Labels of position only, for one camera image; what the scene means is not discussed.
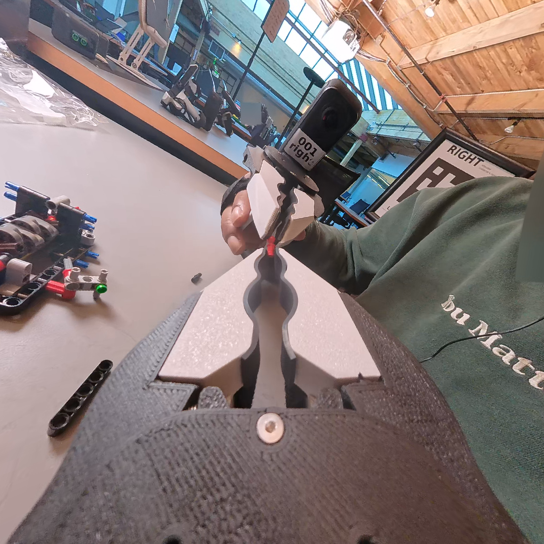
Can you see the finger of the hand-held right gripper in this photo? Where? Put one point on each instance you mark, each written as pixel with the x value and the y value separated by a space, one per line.
pixel 263 199
pixel 304 212

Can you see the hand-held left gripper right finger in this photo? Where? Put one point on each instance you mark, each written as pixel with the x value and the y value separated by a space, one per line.
pixel 331 335

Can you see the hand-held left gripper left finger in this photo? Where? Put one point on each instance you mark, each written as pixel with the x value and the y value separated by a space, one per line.
pixel 204 335

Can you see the red lego pin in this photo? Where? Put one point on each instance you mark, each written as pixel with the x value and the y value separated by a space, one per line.
pixel 270 246

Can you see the black lego pin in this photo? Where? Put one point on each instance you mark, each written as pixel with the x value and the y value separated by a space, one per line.
pixel 197 278

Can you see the lego chassis assembly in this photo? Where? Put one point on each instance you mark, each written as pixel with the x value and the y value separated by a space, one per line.
pixel 29 233

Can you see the black five-hole lego beam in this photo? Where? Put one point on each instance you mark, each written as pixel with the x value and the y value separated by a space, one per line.
pixel 80 397

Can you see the person's right hand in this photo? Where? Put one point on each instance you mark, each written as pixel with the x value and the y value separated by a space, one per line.
pixel 233 225

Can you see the black mesh chair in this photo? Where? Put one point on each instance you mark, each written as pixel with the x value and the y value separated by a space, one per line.
pixel 340 187

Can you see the white projector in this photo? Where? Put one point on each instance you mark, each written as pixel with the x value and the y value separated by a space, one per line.
pixel 342 38

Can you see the black and white device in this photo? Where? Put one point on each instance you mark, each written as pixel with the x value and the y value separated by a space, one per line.
pixel 182 100
pixel 212 110

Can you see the black framed poster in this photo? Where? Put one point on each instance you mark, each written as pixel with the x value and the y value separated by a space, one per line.
pixel 425 182

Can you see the table with orange edge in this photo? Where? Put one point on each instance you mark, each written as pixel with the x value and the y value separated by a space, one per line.
pixel 127 80

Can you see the pale wooden stand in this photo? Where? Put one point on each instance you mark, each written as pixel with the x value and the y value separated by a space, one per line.
pixel 136 46

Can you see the black case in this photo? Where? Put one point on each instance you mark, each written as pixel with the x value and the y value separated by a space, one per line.
pixel 76 38

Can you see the clear plastic bag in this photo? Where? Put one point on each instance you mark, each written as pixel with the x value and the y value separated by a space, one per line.
pixel 34 93

